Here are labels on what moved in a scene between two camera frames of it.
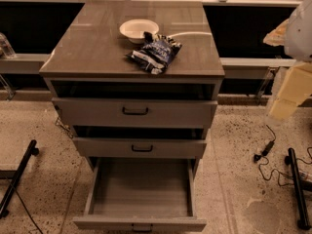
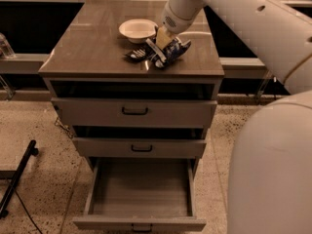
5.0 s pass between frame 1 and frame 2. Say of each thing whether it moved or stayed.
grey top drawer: stayed
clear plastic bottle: stayed
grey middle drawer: stayed
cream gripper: moved
